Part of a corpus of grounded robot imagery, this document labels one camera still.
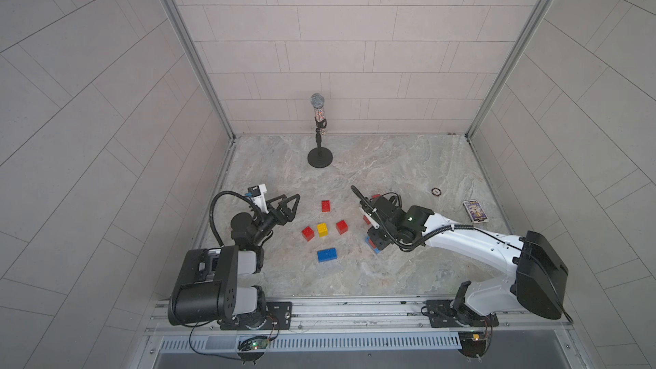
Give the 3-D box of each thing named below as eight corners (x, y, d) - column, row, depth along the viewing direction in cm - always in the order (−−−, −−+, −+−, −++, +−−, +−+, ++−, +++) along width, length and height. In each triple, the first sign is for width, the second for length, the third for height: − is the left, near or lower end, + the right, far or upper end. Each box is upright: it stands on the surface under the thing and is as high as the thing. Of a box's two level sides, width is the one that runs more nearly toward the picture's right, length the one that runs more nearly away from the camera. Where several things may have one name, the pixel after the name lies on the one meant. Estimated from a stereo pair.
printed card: (473, 224, 91) (475, 221, 90) (461, 203, 97) (464, 200, 95) (486, 222, 92) (489, 219, 90) (474, 201, 97) (477, 198, 96)
